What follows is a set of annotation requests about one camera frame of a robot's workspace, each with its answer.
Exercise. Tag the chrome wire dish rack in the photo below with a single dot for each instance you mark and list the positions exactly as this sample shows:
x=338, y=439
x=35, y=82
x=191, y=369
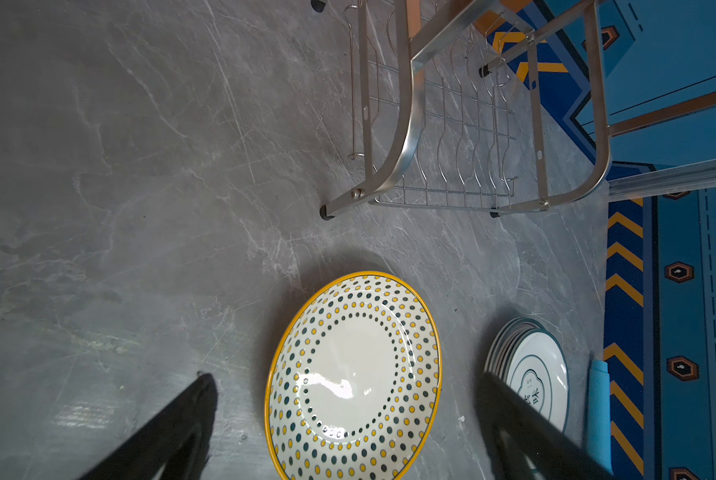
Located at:
x=484, y=108

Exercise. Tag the white plate grey pattern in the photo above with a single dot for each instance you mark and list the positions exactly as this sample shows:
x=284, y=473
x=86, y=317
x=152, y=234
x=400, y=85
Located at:
x=507, y=338
x=535, y=368

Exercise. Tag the yellow rim dotted plate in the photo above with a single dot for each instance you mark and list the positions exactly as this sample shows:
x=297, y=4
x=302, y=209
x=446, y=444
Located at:
x=355, y=383

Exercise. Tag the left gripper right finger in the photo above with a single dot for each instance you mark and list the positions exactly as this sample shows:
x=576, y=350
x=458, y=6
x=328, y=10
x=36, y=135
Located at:
x=518, y=439

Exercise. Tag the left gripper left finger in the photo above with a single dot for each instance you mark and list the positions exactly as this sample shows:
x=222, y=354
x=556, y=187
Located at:
x=174, y=444

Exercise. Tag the light blue toy microphone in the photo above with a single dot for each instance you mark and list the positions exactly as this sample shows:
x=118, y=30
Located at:
x=598, y=421

